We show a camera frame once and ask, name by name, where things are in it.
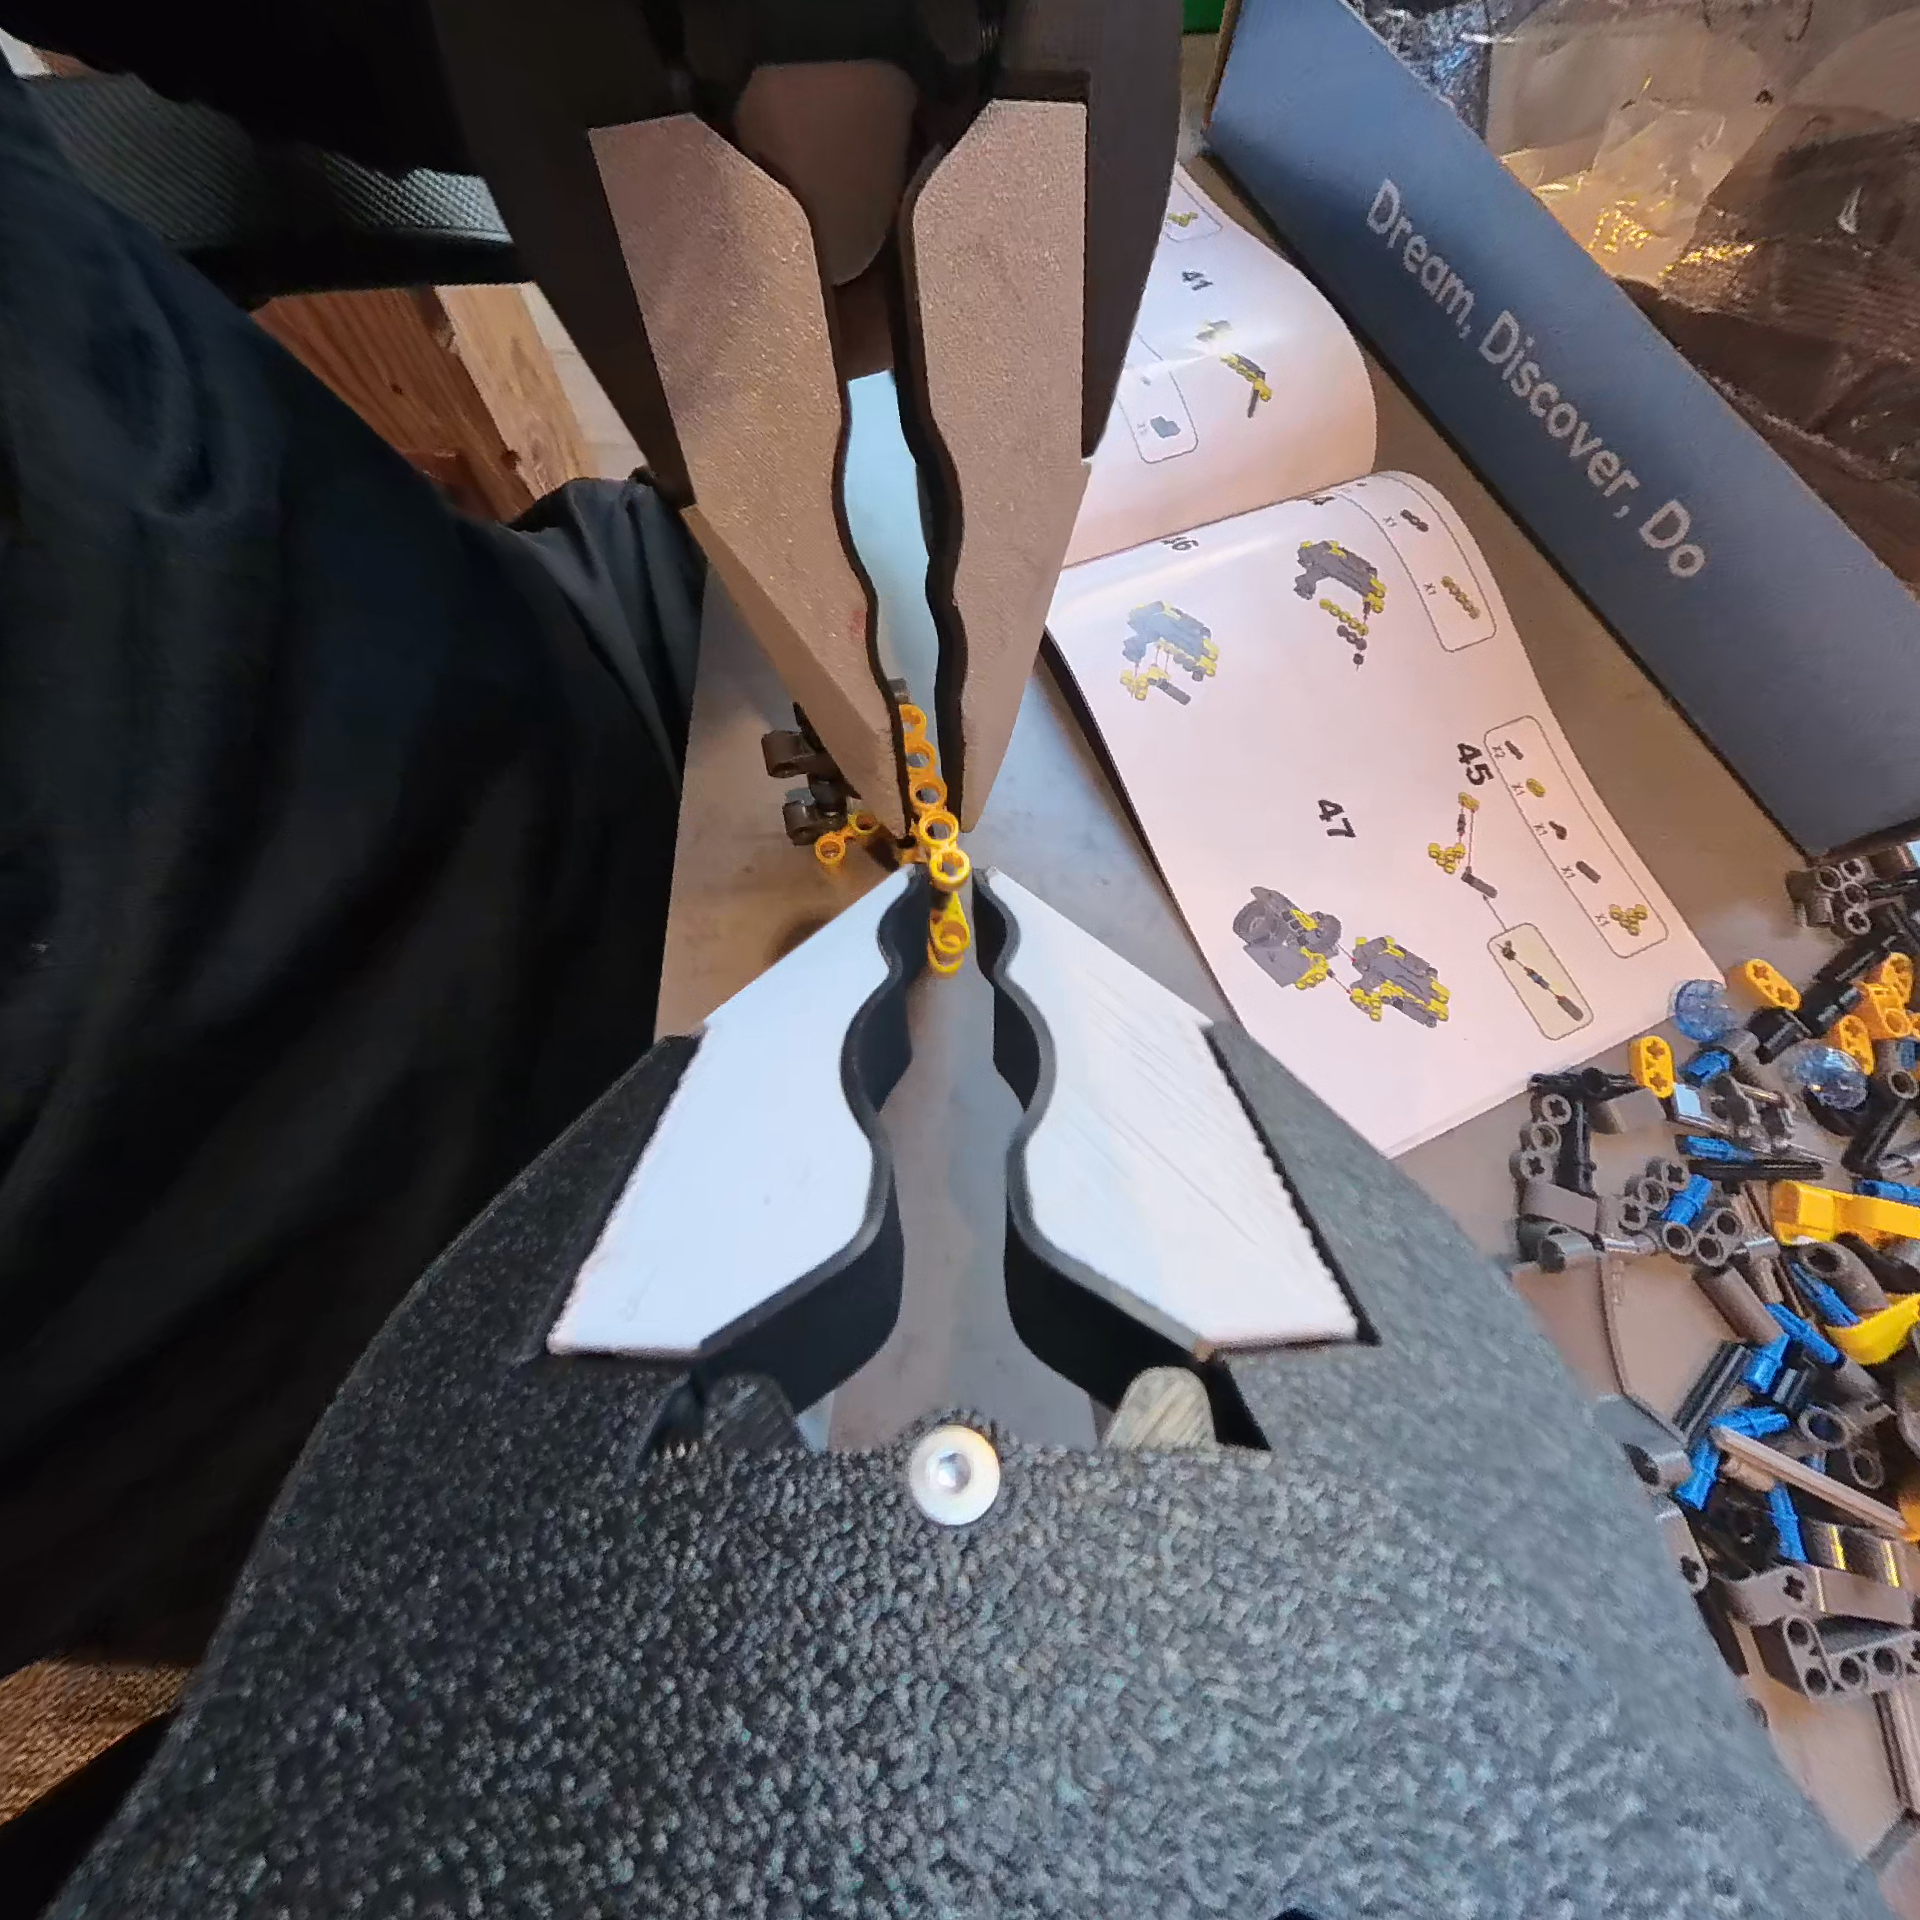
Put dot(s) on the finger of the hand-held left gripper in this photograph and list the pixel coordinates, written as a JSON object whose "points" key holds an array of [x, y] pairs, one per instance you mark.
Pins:
{"points": [[721, 329], [1003, 374]]}

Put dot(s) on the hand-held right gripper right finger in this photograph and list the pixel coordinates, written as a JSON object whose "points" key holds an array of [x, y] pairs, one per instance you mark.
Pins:
{"points": [[1171, 1184]]}

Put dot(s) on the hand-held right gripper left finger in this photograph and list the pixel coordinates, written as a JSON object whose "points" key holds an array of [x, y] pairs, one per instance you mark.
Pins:
{"points": [[735, 1184]]}

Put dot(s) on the yellow five-hole brick beam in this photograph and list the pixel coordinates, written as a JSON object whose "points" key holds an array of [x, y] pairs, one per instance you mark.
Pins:
{"points": [[944, 901], [914, 750]]}

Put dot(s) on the grey yellow brick assembly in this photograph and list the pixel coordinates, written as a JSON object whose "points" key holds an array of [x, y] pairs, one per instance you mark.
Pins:
{"points": [[803, 779]]}

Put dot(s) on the grey desk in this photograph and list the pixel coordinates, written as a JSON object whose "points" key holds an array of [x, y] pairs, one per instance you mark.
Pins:
{"points": [[1079, 901]]}

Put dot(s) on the wooden panel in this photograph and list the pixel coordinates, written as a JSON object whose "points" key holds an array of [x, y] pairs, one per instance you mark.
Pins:
{"points": [[481, 374]]}

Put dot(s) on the green object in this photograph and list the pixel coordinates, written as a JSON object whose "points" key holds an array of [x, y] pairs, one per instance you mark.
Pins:
{"points": [[1205, 14]]}

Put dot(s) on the open instruction booklet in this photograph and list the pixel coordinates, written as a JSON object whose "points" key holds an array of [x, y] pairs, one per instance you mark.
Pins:
{"points": [[1349, 721]]}

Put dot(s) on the dark blue cardboard box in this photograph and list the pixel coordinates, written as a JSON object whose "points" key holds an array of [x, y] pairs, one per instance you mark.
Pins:
{"points": [[1501, 374]]}

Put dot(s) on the person's dark clothing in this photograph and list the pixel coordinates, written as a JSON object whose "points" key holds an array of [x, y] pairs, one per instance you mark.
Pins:
{"points": [[299, 901]]}

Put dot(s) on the pile of loose brick pieces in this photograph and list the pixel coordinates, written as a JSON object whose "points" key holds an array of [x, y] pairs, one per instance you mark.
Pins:
{"points": [[1725, 1275]]}

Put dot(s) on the clear plastic bags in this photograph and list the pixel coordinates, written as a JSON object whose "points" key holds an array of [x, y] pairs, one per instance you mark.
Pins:
{"points": [[1769, 225]]}

